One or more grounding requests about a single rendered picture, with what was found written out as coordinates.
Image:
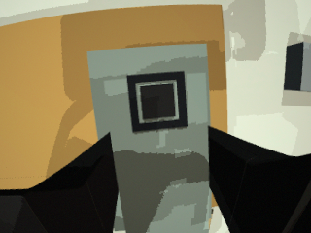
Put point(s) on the tan wooden floor panel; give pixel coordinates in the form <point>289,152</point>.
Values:
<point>46,111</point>

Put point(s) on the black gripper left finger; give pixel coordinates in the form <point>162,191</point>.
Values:
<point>80,198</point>

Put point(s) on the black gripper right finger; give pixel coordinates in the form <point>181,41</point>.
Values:
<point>257,189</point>

